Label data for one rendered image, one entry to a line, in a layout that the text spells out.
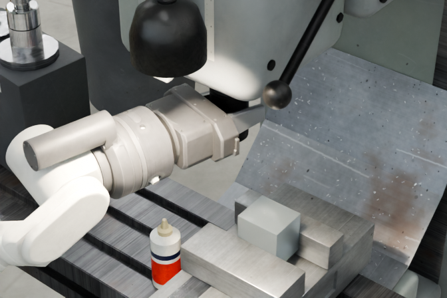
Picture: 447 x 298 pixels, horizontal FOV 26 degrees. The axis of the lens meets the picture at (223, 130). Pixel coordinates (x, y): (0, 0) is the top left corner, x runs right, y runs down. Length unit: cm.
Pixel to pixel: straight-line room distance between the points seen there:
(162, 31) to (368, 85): 67
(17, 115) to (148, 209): 23
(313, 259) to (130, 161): 31
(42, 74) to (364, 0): 52
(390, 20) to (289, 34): 45
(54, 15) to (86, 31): 81
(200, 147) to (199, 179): 196
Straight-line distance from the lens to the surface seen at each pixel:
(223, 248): 121
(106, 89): 329
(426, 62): 144
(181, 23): 86
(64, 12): 403
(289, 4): 99
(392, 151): 147
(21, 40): 143
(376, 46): 147
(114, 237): 140
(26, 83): 140
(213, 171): 308
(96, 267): 135
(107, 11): 310
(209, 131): 109
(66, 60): 144
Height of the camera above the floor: 188
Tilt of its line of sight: 35 degrees down
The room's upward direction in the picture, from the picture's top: straight up
